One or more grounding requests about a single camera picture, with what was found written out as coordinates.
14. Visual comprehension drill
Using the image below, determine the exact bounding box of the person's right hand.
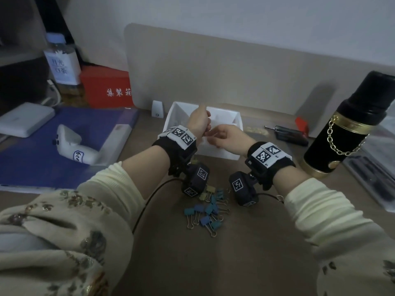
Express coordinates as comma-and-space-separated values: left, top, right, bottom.
206, 124, 257, 158

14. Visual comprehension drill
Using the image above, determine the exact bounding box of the person's left hand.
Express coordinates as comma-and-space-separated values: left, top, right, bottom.
186, 104, 212, 145

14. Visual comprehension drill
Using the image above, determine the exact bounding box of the white compartment organizer tray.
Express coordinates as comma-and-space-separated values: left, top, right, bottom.
157, 101, 244, 161

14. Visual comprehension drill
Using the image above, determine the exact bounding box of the group of coloured binder clips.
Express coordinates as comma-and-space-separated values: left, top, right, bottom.
184, 185, 232, 238

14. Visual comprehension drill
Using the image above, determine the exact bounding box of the person's left forearm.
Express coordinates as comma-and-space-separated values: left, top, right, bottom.
0, 148, 171, 296

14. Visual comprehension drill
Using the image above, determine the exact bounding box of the person's right forearm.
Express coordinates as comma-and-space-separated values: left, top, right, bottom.
273, 166, 395, 296

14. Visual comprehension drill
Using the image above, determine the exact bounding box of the small white stand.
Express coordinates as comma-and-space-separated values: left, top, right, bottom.
151, 100, 164, 118

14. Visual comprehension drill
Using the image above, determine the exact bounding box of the black screwdriver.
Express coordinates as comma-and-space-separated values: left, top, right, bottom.
265, 125, 309, 147

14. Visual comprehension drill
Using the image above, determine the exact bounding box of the beige desk divider panel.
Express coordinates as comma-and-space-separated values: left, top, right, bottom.
124, 23, 395, 133

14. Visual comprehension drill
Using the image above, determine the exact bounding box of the small red object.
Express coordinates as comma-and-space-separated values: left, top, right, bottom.
295, 116, 309, 134

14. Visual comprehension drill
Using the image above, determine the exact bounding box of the orange ribbed box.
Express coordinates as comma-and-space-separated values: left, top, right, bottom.
79, 65, 134, 109

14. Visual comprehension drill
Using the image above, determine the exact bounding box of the white handheld controller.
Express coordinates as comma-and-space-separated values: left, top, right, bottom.
52, 124, 99, 166

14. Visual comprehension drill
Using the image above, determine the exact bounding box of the tea bottle with blue cap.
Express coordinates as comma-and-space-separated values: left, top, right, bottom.
43, 33, 84, 105

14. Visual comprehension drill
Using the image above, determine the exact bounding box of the clear plastic case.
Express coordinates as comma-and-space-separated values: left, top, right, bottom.
342, 126, 395, 212

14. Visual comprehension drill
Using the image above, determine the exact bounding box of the white flat adapter box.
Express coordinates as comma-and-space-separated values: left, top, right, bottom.
0, 102, 56, 139

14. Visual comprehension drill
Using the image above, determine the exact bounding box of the blue document folder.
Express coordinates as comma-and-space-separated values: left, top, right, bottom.
0, 106, 139, 194

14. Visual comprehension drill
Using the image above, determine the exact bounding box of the grey shelf unit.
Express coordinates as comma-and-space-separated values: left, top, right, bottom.
0, 0, 50, 114

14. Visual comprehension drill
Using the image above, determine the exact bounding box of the black right wrist strap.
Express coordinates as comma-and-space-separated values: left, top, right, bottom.
245, 141, 296, 191

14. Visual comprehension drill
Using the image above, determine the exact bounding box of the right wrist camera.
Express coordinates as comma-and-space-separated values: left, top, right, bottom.
229, 171, 259, 208

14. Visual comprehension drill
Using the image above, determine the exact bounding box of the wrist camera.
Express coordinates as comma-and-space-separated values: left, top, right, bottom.
229, 171, 259, 208
181, 163, 210, 198

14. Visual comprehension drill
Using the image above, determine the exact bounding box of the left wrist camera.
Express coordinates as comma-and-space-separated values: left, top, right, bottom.
181, 163, 210, 198

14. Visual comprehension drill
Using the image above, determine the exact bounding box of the black right camera cable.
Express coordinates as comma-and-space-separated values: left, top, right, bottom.
258, 192, 284, 204

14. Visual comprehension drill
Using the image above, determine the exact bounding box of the black camera cable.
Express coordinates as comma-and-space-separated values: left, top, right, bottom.
132, 178, 186, 235
258, 192, 284, 204

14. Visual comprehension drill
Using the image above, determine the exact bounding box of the black left camera cable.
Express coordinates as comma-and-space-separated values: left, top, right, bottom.
132, 178, 186, 235

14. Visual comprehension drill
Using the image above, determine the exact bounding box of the black thermos with gold chain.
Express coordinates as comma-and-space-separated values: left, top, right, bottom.
300, 70, 395, 178

